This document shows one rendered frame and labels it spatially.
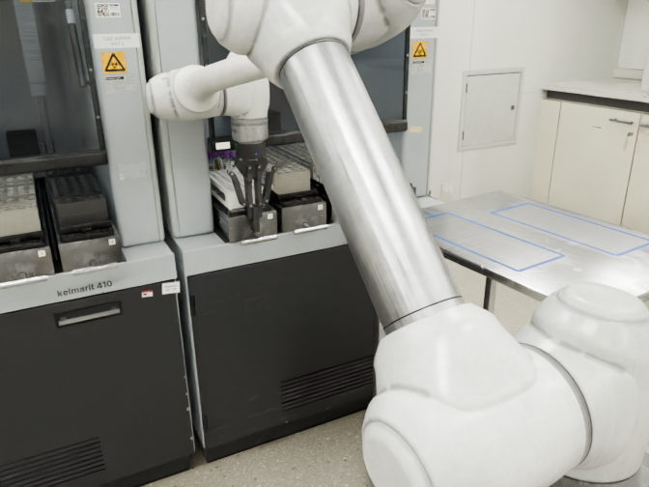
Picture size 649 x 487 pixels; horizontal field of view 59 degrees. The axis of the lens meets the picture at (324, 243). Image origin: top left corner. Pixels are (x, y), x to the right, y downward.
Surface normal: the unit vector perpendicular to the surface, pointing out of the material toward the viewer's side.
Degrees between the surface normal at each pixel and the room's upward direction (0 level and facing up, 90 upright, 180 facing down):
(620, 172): 90
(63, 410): 90
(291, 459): 0
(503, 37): 90
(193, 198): 90
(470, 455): 60
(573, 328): 48
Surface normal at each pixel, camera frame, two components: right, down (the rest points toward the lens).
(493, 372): 0.30, -0.45
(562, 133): -0.89, 0.18
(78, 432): 0.45, 0.33
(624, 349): 0.09, -0.15
